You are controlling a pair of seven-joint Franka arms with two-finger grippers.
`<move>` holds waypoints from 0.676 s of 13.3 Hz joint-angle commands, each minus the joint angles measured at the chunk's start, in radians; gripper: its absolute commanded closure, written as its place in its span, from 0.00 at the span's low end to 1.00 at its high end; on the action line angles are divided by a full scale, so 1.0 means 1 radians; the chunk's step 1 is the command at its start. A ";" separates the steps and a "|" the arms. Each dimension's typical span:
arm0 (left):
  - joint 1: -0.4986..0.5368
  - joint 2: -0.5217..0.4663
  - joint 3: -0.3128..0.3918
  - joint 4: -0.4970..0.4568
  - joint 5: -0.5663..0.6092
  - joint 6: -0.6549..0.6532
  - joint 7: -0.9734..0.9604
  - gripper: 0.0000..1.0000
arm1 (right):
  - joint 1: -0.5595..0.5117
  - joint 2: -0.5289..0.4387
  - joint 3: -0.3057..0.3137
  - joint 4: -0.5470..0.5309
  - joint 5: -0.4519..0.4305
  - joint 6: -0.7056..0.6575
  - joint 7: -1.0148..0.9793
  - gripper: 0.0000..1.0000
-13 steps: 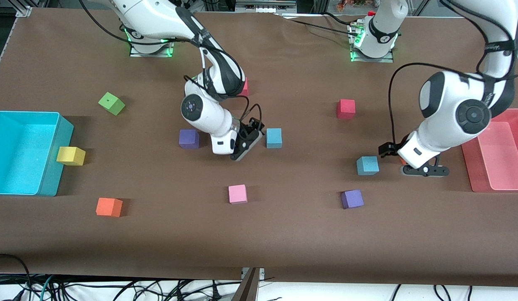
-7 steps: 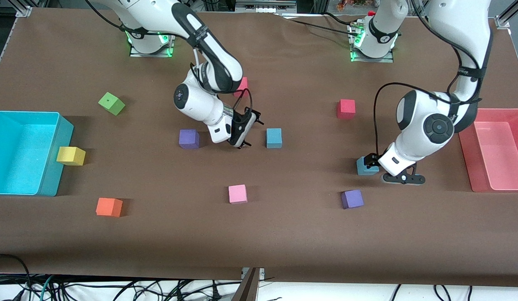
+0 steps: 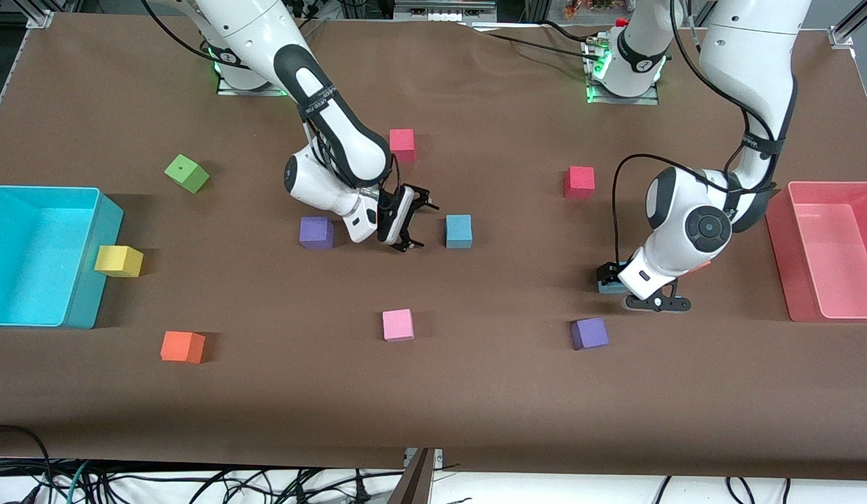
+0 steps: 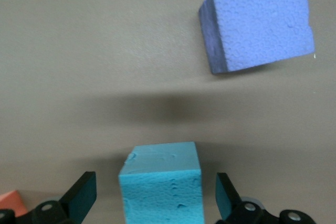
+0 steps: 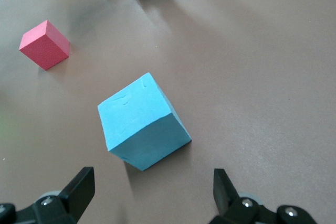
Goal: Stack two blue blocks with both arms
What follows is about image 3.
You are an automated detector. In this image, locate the purple foam block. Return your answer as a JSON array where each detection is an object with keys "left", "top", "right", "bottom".
[
  {"left": 570, "top": 317, "right": 609, "bottom": 351},
  {"left": 299, "top": 216, "right": 334, "bottom": 251}
]

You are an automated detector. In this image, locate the red foam block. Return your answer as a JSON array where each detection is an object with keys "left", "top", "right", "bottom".
[
  {"left": 563, "top": 166, "right": 595, "bottom": 200},
  {"left": 389, "top": 128, "right": 416, "bottom": 163}
]

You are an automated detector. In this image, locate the pink foam block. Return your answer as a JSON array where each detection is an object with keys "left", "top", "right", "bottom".
[{"left": 382, "top": 309, "right": 415, "bottom": 342}]

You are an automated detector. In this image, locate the large table cover sheet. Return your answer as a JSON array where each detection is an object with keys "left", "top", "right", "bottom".
[{"left": 0, "top": 13, "right": 867, "bottom": 481}]

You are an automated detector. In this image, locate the pink plastic bin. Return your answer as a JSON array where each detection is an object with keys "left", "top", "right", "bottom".
[{"left": 763, "top": 181, "right": 867, "bottom": 323}]

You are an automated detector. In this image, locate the green foam block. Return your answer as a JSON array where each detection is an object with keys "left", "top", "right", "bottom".
[{"left": 164, "top": 154, "right": 211, "bottom": 194}]

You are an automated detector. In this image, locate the grey rack device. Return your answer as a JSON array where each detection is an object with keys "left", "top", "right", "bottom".
[{"left": 395, "top": 0, "right": 497, "bottom": 22}]

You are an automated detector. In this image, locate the yellow foam block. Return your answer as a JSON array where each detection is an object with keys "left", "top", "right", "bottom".
[{"left": 94, "top": 245, "right": 144, "bottom": 278}]

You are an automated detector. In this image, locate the cyan plastic bin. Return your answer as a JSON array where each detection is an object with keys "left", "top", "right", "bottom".
[{"left": 0, "top": 185, "right": 124, "bottom": 330}]

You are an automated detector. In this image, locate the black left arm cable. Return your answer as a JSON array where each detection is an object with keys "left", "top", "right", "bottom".
[{"left": 612, "top": 0, "right": 784, "bottom": 271}]

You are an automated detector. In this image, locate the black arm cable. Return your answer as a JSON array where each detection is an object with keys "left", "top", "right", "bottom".
[
  {"left": 612, "top": 0, "right": 784, "bottom": 271},
  {"left": 141, "top": 0, "right": 403, "bottom": 211}
]

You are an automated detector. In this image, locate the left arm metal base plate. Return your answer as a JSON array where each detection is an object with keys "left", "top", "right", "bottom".
[{"left": 586, "top": 42, "right": 661, "bottom": 106}]

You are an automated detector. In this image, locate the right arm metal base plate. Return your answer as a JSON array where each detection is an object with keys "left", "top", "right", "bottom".
[{"left": 216, "top": 70, "right": 290, "bottom": 97}]

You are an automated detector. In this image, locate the black left base cable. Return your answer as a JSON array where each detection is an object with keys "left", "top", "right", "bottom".
[{"left": 468, "top": 20, "right": 602, "bottom": 55}]

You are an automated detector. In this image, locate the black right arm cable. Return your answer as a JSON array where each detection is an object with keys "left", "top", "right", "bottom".
[{"left": 141, "top": 0, "right": 403, "bottom": 211}]

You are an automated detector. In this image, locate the teal floor cable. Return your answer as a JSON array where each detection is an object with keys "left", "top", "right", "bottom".
[{"left": 64, "top": 458, "right": 92, "bottom": 504}]

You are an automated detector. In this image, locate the black looped floor cable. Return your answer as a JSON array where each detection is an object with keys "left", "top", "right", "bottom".
[{"left": 0, "top": 425, "right": 54, "bottom": 504}]

